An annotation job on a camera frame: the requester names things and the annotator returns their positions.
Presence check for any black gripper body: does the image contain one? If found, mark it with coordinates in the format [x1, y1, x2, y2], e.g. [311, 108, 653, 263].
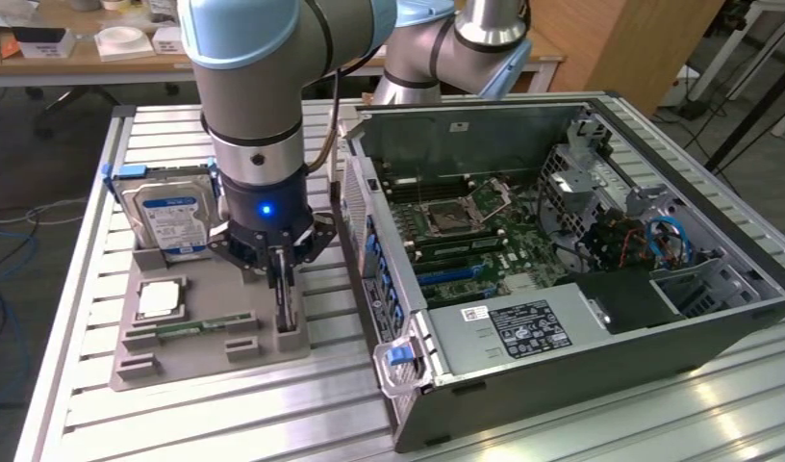
[219, 166, 316, 270]

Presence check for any graphics card with metal bracket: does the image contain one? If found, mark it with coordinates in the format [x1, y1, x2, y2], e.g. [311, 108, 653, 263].
[268, 262, 299, 335]

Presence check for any hard disk in blue caddy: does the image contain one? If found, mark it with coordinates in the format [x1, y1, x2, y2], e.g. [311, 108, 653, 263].
[100, 161, 224, 264]

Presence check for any grey parts rack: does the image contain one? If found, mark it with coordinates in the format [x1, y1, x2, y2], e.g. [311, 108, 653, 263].
[107, 243, 314, 394]

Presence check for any silver CPU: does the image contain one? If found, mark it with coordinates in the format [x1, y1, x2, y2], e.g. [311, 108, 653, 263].
[134, 282, 183, 321]

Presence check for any green RAM stick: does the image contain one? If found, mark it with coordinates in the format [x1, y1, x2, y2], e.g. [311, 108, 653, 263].
[124, 315, 254, 341]

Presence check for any CPU socket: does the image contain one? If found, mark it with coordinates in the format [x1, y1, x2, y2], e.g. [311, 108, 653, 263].
[426, 198, 481, 238]

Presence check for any RAM stick with white sticker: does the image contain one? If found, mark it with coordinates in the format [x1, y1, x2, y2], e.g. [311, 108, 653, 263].
[417, 230, 506, 258]

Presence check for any blue expansion slot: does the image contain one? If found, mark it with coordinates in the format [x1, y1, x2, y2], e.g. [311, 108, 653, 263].
[415, 263, 491, 289]

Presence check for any blue case latch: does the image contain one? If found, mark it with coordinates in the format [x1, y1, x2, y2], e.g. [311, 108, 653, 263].
[383, 342, 411, 368]

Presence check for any metal socket cover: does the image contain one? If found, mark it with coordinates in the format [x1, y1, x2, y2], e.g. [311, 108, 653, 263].
[466, 176, 517, 218]

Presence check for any green motherboard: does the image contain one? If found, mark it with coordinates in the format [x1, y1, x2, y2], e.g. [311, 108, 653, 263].
[379, 163, 583, 310]

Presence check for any grey power supply unit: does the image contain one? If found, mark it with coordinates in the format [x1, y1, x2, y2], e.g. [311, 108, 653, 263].
[426, 282, 610, 380]

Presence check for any silver chipset heatsink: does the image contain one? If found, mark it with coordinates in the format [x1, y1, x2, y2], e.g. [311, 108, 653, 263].
[499, 272, 541, 292]

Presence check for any silver disk bay cage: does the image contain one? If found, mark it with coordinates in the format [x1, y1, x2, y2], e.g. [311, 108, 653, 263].
[533, 141, 634, 242]

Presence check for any white carton box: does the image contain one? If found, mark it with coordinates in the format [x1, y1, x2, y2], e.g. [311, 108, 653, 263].
[150, 26, 191, 56]

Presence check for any white square dish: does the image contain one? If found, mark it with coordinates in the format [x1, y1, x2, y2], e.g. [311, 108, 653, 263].
[92, 26, 156, 63]

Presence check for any wooden desk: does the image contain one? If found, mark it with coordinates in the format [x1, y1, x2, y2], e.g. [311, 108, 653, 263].
[0, 0, 567, 105]

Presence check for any dark grey PC case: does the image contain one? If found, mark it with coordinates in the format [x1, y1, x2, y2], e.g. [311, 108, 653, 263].
[326, 90, 785, 454]

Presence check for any black plastic shroud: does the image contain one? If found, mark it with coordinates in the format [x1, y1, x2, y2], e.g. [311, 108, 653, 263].
[567, 267, 683, 336]

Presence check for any white box with black top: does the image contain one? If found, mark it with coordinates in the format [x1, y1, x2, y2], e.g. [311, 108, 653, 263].
[16, 26, 76, 60]

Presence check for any wooden cabinet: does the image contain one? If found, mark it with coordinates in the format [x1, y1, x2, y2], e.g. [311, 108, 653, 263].
[530, 0, 731, 116]

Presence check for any grey disk bay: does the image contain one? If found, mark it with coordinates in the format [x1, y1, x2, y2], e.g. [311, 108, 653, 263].
[647, 257, 763, 320]

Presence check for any black stand leg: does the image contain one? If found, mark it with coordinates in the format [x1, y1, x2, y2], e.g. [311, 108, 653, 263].
[702, 13, 785, 174]

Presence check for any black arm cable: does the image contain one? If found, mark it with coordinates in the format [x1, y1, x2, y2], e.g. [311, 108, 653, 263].
[300, 45, 386, 172]

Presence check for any blue wire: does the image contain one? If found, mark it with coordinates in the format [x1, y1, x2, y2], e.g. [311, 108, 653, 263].
[645, 216, 694, 269]

